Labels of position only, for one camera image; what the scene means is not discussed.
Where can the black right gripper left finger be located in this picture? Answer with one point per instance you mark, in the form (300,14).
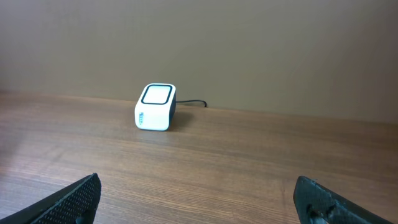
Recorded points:
(74,204)

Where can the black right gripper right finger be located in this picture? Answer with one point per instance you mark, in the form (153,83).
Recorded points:
(315,203)

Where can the white barcode scanner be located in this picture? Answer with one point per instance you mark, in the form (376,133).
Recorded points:
(155,107)

